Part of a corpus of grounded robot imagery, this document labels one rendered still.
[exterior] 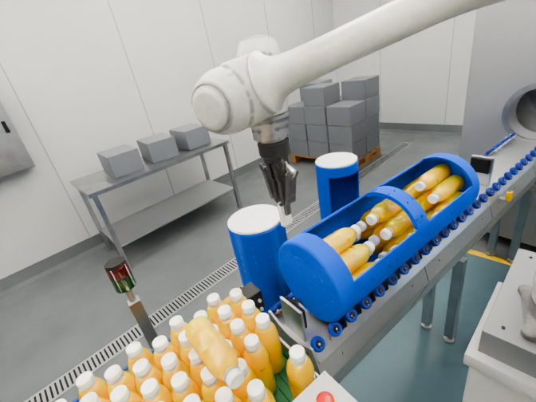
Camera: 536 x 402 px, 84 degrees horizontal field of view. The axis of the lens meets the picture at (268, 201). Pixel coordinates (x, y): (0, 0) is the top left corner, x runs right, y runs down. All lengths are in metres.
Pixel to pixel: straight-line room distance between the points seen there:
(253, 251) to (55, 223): 2.95
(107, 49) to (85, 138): 1.00
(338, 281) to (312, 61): 0.59
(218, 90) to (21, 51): 3.49
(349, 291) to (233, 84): 0.65
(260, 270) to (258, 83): 1.13
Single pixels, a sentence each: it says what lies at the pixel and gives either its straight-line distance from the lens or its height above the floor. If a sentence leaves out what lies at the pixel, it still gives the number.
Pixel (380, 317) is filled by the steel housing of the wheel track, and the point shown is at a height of 0.88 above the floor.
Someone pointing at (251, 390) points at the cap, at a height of 1.10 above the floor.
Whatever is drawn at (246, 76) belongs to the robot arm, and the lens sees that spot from 0.49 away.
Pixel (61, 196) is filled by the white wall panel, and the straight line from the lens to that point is 3.99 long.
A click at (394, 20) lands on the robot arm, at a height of 1.76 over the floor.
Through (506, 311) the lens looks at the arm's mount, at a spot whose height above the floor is 1.08.
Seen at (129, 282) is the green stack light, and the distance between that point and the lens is 1.07.
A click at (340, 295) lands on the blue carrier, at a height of 1.13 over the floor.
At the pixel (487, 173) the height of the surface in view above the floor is 1.01.
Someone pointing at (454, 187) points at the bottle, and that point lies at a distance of 1.46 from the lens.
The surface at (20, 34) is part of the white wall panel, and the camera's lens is 3.92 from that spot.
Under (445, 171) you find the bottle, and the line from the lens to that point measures 1.50.
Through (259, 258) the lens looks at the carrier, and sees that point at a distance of 1.45.
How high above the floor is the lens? 1.76
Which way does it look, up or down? 26 degrees down
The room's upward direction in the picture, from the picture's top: 11 degrees counter-clockwise
